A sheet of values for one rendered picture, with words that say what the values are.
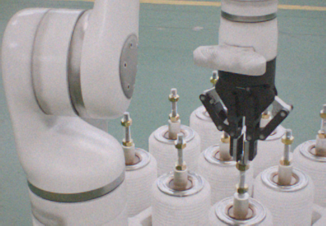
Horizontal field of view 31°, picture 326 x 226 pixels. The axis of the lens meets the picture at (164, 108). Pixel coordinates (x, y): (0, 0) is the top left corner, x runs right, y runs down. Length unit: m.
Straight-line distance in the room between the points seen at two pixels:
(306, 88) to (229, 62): 1.25
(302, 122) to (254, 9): 1.03
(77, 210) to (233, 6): 0.33
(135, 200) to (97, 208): 0.48
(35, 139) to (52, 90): 0.06
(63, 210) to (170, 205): 0.41
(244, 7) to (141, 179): 0.39
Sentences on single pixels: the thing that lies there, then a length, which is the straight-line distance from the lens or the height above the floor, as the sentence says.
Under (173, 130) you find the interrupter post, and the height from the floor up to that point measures 0.27.
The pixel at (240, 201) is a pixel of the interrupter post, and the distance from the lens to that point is 0.87.
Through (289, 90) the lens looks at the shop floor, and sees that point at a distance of 1.94.
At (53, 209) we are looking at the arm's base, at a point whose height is 0.46.
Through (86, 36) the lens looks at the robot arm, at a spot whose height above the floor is 0.62.
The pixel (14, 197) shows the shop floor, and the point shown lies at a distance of 1.43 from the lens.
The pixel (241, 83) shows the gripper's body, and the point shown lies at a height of 0.47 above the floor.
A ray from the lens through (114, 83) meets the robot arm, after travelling 0.47.
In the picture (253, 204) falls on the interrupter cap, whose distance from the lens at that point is 0.91.
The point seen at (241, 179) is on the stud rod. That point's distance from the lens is 0.86.
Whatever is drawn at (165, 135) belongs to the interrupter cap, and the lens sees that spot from 1.10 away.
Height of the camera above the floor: 0.77
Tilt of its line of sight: 25 degrees down
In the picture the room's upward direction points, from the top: 1 degrees counter-clockwise
